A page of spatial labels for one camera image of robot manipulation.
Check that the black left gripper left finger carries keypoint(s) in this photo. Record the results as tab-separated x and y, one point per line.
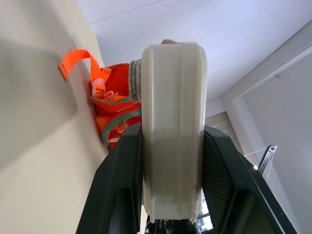
114	185

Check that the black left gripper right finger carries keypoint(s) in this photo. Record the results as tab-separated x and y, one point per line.
234	180

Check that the white plastic box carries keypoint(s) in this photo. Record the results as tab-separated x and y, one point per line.
173	126

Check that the orange and teal backpack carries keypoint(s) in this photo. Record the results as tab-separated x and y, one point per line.
109	97

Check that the silver metal stand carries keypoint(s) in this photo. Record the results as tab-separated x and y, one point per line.
267	161

